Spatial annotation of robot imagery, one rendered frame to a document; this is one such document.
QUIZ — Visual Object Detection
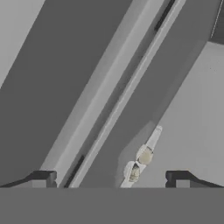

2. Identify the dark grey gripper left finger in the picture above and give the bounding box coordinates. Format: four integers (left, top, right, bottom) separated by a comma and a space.
0, 170, 58, 189

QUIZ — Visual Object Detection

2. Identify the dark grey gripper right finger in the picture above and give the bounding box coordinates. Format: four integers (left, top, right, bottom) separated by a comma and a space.
164, 170, 224, 189

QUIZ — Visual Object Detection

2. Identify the beige dumpling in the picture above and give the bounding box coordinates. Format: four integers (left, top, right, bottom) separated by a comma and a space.
138, 147, 154, 165
129, 164, 142, 182

